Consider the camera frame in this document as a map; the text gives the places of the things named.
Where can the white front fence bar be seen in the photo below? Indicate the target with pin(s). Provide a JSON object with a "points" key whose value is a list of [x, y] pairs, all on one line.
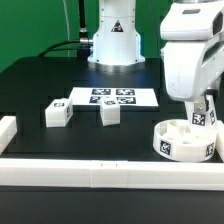
{"points": [[111, 174]]}

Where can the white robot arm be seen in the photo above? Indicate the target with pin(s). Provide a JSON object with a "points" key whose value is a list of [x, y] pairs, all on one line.
{"points": [[117, 45]]}

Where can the white marker sheet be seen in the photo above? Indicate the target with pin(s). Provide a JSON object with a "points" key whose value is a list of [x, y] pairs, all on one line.
{"points": [[125, 96]]}

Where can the white left fence bar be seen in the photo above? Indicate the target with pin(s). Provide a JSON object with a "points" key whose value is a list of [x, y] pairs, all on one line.
{"points": [[8, 129]]}

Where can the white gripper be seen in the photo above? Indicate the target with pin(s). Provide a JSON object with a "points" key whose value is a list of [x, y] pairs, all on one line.
{"points": [[190, 67]]}

